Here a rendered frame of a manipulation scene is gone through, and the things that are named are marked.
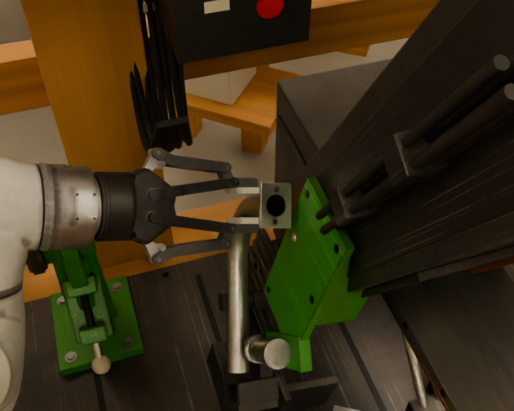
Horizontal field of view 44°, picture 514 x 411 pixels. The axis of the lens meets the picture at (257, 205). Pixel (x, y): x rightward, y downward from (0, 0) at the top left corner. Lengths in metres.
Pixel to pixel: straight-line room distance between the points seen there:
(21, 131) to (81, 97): 2.04
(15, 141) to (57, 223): 2.27
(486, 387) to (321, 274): 0.23
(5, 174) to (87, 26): 0.29
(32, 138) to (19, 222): 2.27
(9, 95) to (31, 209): 0.41
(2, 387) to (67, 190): 0.19
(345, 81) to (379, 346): 0.42
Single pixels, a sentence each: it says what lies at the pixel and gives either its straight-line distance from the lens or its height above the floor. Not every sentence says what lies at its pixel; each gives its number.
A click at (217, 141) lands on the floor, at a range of 2.74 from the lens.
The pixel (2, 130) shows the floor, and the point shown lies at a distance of 2.99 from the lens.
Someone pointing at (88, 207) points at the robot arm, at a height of 1.33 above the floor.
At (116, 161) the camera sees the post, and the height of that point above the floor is 1.13.
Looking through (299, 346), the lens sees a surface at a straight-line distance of 0.81.
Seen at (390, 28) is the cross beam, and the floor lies 1.21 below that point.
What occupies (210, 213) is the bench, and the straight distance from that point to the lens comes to 1.25.
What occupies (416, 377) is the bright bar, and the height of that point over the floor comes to 1.04.
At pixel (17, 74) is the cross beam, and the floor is 1.25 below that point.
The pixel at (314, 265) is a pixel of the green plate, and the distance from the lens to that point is 0.75.
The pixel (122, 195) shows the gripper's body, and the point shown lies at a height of 1.32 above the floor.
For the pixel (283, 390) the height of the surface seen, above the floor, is 0.98.
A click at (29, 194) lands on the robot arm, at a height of 1.36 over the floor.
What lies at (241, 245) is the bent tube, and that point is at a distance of 0.89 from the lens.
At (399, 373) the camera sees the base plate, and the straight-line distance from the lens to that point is 1.04.
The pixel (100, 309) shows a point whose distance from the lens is 1.00.
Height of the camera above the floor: 1.80
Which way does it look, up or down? 47 degrees down
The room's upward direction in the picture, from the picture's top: straight up
